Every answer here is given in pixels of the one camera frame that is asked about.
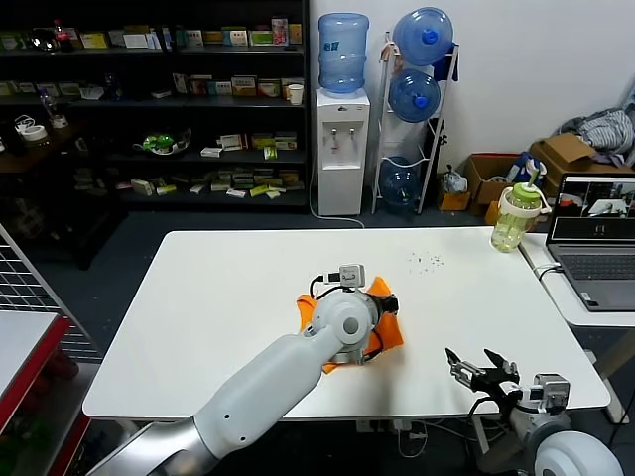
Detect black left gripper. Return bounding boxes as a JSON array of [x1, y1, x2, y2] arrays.
[[369, 293, 401, 316]]

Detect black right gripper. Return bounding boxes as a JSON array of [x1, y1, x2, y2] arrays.
[[444, 347, 525, 404]]

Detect orange t-shirt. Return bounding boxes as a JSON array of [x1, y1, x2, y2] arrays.
[[296, 275, 406, 376]]

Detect pile of grey clothes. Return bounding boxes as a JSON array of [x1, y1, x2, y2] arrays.
[[559, 102, 635, 169]]

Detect scattered dark crumbs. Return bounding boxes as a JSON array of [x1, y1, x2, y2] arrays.
[[405, 251, 445, 274]]

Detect white side table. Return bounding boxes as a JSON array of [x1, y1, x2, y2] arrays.
[[517, 232, 635, 386]]

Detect white power strip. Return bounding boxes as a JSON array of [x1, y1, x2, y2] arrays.
[[355, 419, 428, 440]]

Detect small yellow cardboard box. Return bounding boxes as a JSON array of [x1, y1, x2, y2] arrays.
[[435, 174, 471, 212]]

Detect small yellow carton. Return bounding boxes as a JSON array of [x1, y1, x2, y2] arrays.
[[483, 200, 506, 227]]

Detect grey plastic bag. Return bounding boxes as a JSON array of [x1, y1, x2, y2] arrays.
[[442, 164, 468, 194]]

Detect green lid drinking bottle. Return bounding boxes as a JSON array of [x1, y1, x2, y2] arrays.
[[490, 171, 553, 255]]

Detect white water dispenser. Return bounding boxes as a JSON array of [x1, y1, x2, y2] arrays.
[[316, 88, 371, 217]]

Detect grey laptop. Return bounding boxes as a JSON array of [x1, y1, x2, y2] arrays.
[[545, 173, 635, 312]]

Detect open brown cardboard box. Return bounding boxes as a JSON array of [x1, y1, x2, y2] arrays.
[[464, 153, 523, 218]]

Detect blue white bag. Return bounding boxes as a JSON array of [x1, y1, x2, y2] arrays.
[[504, 152, 548, 185]]

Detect large flat cardboard box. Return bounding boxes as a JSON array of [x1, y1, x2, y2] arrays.
[[529, 134, 635, 198]]

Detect blue labelled water jug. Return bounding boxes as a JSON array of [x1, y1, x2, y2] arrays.
[[317, 13, 371, 95]]

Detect bag of green items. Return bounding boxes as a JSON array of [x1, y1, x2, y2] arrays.
[[132, 127, 193, 157]]

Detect black shelf unit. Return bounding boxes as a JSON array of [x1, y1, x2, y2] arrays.
[[0, 0, 312, 213]]

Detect red edged white table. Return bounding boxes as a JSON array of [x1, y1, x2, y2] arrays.
[[0, 309, 73, 427]]

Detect brown wooden table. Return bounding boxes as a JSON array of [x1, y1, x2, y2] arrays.
[[0, 118, 94, 174]]

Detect clear plastic water bottle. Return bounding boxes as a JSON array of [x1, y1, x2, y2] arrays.
[[40, 87, 60, 124]]

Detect cola bottle red cap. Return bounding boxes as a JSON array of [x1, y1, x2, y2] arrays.
[[53, 19, 77, 54]]

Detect clear glass globe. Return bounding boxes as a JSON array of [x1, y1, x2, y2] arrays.
[[29, 28, 62, 53]]

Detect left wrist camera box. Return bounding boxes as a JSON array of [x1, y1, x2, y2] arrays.
[[338, 264, 367, 290]]

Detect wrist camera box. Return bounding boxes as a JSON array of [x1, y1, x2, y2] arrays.
[[338, 264, 367, 290], [531, 374, 571, 413]]

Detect black right camera cable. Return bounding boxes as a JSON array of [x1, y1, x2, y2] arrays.
[[468, 394, 503, 423]]

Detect black camera cable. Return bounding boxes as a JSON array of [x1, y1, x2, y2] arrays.
[[468, 394, 503, 423], [310, 272, 386, 364]]

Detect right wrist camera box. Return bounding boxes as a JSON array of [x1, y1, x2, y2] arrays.
[[531, 374, 571, 413]]

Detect black left camera cable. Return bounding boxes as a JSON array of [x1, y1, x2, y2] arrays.
[[310, 272, 386, 364]]

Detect white dispenser power cable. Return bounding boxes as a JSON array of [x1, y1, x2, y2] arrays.
[[308, 163, 366, 230]]

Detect white wire jug rack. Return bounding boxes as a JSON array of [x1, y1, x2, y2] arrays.
[[370, 32, 460, 216]]

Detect white wire grid panel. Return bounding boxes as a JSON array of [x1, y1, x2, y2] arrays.
[[0, 217, 105, 363]]

